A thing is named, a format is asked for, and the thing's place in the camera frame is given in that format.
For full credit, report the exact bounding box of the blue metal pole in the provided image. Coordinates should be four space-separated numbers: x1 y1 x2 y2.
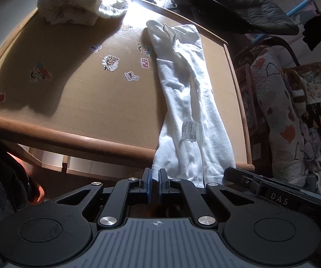
254 0 314 41

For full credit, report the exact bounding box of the white garment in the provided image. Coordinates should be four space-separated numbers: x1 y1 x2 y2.
145 19 237 189

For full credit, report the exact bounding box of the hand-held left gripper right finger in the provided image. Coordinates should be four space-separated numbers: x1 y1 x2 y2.
158 168 257 227

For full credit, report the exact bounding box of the brown and white plush toy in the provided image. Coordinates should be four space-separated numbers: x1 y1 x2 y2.
284 68 309 116

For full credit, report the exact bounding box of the black hanging garment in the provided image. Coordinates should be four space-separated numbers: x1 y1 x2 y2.
302 13 321 51

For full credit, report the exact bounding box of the pale lilac cloth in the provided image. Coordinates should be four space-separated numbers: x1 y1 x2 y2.
300 123 321 194

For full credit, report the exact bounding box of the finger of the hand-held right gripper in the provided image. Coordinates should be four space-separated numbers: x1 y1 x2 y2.
223 167 261 195

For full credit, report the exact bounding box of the wooden table with stickers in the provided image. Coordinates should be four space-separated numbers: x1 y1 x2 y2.
0 24 153 107

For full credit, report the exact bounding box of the crumpled printed white cloth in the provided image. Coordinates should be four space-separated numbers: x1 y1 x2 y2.
37 0 130 26

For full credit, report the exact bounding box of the heart-patterned quilt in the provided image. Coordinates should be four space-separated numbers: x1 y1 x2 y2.
251 47 309 179

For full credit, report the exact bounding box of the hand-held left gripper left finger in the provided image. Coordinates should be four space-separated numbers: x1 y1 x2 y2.
55 168 153 226

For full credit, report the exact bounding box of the black folding lounge chair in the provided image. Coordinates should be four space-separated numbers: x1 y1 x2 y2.
160 0 300 35

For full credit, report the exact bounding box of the dark bentwood chair frame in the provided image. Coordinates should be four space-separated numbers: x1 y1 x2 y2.
250 37 301 67

